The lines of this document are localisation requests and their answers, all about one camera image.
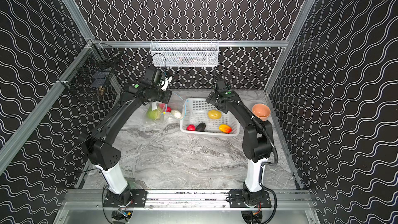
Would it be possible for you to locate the orange ceramic cup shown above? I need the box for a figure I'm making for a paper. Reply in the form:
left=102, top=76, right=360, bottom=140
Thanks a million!
left=252, top=103, right=271, bottom=121

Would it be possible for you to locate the green cabbage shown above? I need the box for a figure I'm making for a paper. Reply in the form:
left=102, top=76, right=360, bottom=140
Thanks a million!
left=146, top=107, right=163, bottom=120

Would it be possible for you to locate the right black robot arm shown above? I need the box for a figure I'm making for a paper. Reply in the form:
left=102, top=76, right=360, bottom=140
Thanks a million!
left=206, top=72, right=279, bottom=206

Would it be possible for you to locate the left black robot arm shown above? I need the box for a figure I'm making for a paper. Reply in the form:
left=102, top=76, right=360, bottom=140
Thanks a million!
left=79, top=68, right=173, bottom=207

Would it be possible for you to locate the orange yellow mango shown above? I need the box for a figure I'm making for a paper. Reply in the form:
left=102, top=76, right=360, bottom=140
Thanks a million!
left=219, top=124, right=232, bottom=134

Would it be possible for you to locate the clear zip top bag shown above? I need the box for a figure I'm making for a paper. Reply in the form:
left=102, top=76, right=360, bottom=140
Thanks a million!
left=145, top=92, right=189, bottom=121

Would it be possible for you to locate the white wire wall basket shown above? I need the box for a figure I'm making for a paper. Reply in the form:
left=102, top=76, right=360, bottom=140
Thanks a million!
left=149, top=39, right=220, bottom=67

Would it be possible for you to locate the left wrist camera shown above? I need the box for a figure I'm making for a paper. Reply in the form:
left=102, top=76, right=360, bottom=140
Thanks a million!
left=161, top=75, right=173, bottom=91

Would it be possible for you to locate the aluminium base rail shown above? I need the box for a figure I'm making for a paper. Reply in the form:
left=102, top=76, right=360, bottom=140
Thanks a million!
left=62, top=189, right=312, bottom=211

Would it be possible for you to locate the black wire wall basket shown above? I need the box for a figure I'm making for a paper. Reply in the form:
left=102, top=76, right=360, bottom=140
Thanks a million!
left=63, top=44, right=121, bottom=101

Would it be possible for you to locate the red strawberry front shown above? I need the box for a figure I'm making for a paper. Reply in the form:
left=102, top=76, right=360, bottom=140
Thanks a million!
left=186, top=124, right=196, bottom=131

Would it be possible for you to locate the white plastic perforated basket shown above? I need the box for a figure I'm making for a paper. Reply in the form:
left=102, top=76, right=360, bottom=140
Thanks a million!
left=180, top=97, right=240, bottom=137

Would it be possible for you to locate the yellow potato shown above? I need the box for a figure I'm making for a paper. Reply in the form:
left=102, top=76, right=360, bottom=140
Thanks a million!
left=207, top=110, right=222, bottom=120

